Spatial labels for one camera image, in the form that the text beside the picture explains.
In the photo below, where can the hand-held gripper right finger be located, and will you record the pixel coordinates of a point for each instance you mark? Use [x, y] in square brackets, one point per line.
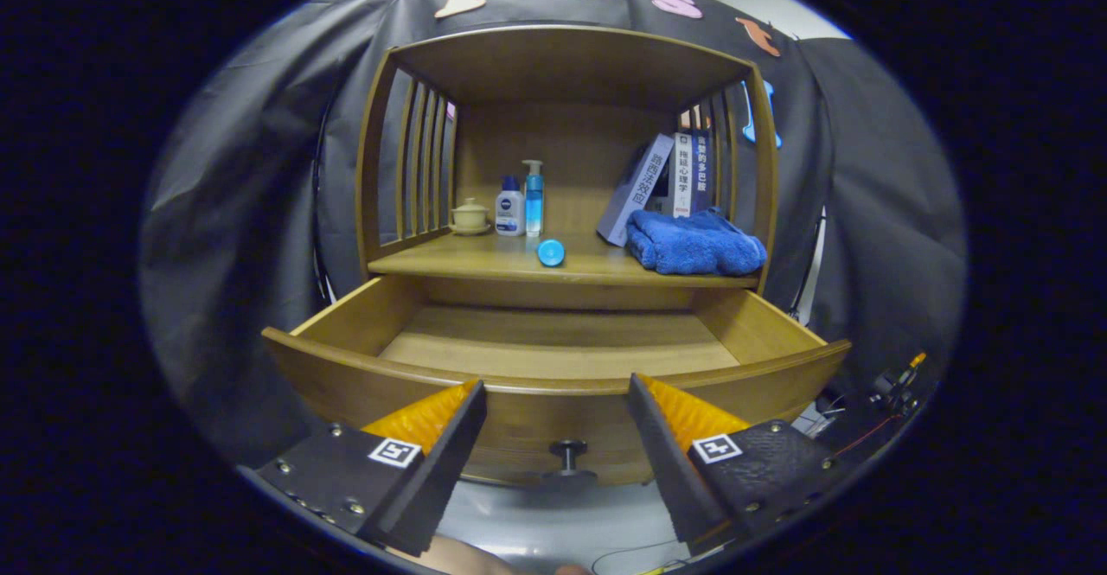
[666, 463]

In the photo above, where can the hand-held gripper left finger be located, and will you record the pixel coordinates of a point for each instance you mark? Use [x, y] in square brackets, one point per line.
[450, 463]

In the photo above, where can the wooden drawer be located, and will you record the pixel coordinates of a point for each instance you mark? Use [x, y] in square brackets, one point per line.
[562, 341]

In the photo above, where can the blue and white tube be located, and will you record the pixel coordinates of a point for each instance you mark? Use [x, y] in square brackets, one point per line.
[551, 253]

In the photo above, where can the wooden countertop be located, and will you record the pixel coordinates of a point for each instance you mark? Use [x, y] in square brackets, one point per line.
[484, 259]

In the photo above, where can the wooden cabinet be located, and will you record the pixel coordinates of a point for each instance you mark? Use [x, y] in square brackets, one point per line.
[562, 65]

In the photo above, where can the blue towel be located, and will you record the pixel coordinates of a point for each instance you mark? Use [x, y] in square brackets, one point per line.
[692, 246]

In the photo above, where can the black and orange tool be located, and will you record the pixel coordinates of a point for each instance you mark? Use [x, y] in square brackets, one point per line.
[895, 385]

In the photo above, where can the small beige lidded cup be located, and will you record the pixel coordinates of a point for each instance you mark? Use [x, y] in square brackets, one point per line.
[470, 219]

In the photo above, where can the white lotion bottle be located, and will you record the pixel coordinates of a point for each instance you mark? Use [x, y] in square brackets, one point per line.
[509, 212]

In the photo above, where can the blue pump bottle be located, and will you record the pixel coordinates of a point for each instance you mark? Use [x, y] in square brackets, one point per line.
[534, 203]

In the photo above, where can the grey book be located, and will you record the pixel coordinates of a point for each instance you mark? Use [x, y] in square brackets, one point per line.
[636, 186]

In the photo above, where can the white spine book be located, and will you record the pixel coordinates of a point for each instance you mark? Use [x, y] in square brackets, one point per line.
[682, 177]

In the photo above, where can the dark blue book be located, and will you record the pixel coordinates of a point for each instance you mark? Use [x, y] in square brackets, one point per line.
[701, 173]

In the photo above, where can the black backdrop cloth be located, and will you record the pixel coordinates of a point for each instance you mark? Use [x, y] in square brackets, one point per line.
[259, 169]

